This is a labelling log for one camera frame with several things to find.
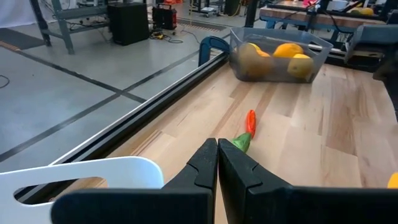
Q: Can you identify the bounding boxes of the white plastic basket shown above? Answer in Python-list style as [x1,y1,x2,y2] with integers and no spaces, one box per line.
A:
[0,156,165,224]

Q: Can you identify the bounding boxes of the black floor cable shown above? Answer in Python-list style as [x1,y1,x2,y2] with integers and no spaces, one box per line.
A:
[149,29,185,45]

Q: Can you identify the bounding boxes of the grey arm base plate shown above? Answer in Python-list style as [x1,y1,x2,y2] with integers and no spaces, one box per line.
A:
[344,24,398,63]

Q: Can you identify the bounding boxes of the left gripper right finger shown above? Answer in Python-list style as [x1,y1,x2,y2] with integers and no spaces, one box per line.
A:
[218,138,398,224]

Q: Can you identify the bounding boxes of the green pepper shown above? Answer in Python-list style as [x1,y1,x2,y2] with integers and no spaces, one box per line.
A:
[231,133,252,154]

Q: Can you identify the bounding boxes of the black floor mat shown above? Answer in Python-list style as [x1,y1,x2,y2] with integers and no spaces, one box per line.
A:
[0,27,46,51]

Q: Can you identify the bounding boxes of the black speaker box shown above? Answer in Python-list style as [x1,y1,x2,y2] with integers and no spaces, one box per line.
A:
[107,2,150,47]

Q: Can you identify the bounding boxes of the dark table clamp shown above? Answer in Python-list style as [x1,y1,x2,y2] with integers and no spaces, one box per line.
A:
[198,35,231,68]

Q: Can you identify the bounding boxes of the black aluminium table frame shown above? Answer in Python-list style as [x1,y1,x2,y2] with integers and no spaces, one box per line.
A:
[14,51,231,205]

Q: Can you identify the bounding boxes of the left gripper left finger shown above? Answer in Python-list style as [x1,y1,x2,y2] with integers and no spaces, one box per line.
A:
[50,138,219,224]

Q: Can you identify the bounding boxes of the grey metal table legs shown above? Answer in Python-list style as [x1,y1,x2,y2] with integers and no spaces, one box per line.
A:
[29,0,109,55]

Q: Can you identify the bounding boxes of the grey translucent plastic basket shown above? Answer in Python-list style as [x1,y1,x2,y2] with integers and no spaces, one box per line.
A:
[229,27,334,84]

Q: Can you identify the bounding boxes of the wooden background workbench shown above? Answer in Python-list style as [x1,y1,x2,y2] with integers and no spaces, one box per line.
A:
[259,0,388,32]

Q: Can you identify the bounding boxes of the red black equipment case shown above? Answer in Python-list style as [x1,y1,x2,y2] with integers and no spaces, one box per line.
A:
[151,3,178,31]

